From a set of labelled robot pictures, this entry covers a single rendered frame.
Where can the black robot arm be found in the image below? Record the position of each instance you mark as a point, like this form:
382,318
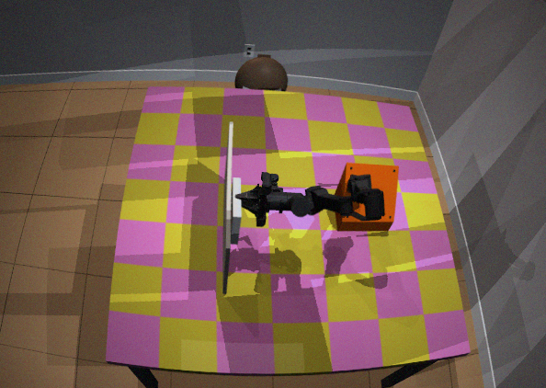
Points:
317,199

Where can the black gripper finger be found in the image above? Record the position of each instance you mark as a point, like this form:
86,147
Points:
250,206
251,195

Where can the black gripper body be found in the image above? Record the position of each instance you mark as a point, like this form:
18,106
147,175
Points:
269,200

